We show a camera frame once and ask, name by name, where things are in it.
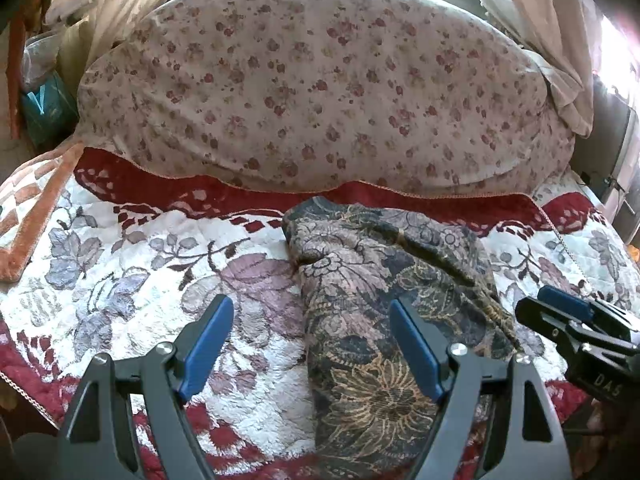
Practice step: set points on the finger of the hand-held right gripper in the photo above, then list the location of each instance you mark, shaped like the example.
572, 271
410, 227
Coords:
565, 302
542, 317

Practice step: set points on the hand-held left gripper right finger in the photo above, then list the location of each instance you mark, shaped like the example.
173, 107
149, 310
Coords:
415, 350

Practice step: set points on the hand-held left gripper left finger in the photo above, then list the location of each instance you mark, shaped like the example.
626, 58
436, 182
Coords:
207, 345

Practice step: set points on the dark floral patterned garment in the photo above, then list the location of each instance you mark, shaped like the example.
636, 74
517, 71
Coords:
360, 310

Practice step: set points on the red white floral fleece blanket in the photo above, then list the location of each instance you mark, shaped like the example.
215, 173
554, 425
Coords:
150, 270

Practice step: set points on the light floral bed sheet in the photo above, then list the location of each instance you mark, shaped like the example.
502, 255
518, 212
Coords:
560, 190

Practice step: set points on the grey appliance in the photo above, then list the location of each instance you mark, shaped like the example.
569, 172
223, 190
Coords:
615, 135

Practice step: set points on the orange white patterned blanket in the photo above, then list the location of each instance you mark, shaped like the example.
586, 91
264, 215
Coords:
45, 195

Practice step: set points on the pink floral pillow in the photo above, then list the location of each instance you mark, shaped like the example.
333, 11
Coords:
300, 85

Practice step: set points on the beige curtain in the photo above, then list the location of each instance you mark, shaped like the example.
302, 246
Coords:
550, 20
115, 5

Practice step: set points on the teal bag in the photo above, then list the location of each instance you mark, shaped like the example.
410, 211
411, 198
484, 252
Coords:
45, 107

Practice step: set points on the brown wooden post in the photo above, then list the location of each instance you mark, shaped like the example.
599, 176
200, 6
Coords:
17, 85

